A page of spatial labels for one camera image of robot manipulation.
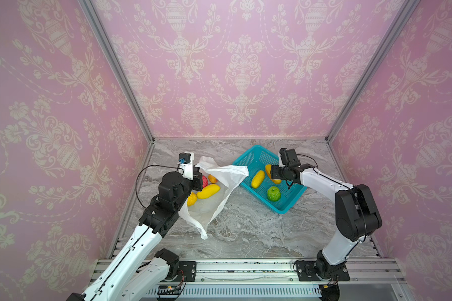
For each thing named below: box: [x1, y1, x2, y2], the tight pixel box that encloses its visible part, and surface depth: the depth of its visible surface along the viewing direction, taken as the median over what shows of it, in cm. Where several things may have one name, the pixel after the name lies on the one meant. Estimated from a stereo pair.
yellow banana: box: [251, 169, 265, 189], surface depth 99 cm
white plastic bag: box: [178, 155, 250, 240], surface depth 80 cm
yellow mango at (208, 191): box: [197, 183, 221, 199], surface depth 96 cm
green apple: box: [266, 185, 282, 202], surface depth 92 cm
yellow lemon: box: [187, 191, 198, 207], surface depth 91 cm
